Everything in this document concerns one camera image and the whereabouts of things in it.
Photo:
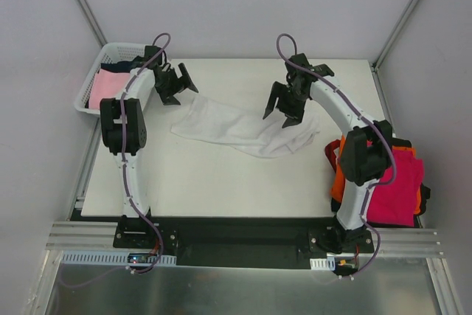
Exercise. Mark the navy t shirt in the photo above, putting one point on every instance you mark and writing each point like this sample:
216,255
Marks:
123,66

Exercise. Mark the black t shirt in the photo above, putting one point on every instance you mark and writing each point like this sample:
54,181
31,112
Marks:
426,193

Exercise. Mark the red t shirt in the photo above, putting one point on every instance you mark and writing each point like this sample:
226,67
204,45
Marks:
330,152

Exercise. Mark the right aluminium frame post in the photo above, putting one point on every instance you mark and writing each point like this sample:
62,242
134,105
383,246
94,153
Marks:
397,29

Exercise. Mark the left white cable duct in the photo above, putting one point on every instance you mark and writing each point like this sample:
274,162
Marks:
95,258

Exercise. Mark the left aluminium frame post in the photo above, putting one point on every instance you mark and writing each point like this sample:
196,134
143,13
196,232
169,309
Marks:
91,20

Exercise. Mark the magenta t shirt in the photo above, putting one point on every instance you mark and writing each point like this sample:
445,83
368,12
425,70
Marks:
398,189

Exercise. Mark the white t shirt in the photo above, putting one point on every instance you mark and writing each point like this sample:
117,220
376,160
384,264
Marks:
216,123

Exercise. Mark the white cable duct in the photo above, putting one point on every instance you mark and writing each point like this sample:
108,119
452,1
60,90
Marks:
323,264
95,258

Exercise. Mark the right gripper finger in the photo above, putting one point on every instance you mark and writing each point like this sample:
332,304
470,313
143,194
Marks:
275,99
293,117

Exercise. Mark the white plastic laundry basket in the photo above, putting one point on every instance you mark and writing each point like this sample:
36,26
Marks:
110,53

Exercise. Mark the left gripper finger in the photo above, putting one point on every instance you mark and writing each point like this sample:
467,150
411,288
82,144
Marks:
186,81
169,99

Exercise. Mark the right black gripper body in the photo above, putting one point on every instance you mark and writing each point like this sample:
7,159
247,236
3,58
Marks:
289,101

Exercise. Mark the aluminium frame post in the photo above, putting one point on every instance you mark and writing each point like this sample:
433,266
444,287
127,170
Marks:
397,29
91,20

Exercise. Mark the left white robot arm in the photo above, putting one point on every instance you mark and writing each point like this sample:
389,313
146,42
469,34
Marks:
124,134

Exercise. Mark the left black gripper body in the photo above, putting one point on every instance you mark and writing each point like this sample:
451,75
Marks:
174,83

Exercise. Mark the aluminium rail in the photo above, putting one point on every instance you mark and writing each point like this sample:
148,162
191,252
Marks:
99,236

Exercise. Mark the right white cable duct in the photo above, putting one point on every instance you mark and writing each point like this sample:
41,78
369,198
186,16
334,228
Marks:
323,264

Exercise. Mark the pink t shirt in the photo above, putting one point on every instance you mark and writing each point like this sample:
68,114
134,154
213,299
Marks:
106,85

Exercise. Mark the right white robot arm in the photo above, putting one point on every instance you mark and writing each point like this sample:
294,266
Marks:
365,156

